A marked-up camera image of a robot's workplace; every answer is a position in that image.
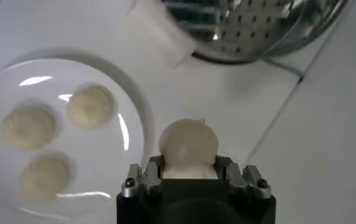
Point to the white steamed baozi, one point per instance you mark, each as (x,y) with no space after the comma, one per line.
(91,106)
(45,178)
(188,143)
(28,128)

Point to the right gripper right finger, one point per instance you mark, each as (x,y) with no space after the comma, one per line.
(237,178)

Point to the steel perforated steamer basket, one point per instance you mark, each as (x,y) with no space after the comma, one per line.
(250,27)

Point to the white round plate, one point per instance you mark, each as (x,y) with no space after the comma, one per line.
(98,152)

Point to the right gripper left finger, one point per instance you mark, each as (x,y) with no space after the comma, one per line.
(148,179)

